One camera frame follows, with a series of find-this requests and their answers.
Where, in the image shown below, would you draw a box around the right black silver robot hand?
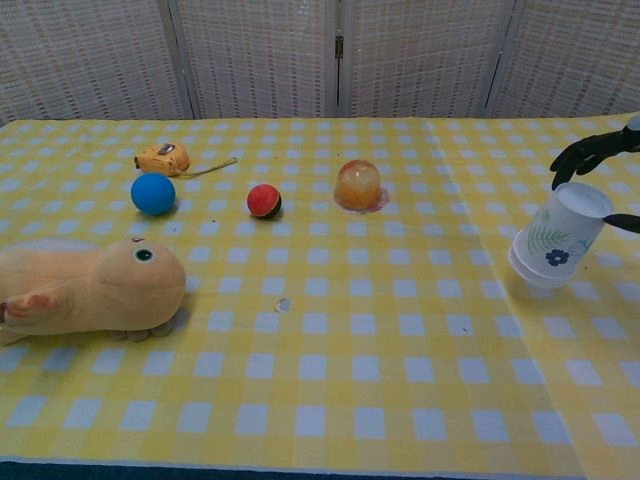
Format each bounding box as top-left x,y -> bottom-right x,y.
550,115 -> 640,232

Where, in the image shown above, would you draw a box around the yellow checkered tablecloth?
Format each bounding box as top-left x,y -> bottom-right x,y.
0,117 -> 592,475
423,114 -> 640,480

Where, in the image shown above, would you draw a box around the orange translucent dome toy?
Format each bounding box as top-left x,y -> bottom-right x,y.
333,158 -> 390,214

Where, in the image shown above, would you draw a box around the red and black ball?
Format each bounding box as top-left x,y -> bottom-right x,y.
246,183 -> 283,220

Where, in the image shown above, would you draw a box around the woven folding screen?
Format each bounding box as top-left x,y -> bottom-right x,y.
0,0 -> 640,126

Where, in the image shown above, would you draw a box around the yellow tape measure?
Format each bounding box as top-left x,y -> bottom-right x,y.
133,142 -> 239,180

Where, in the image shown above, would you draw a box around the blue ball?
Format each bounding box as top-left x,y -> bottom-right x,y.
130,172 -> 177,217

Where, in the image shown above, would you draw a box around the orange plush animal toy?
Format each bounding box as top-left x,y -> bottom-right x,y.
0,237 -> 187,347

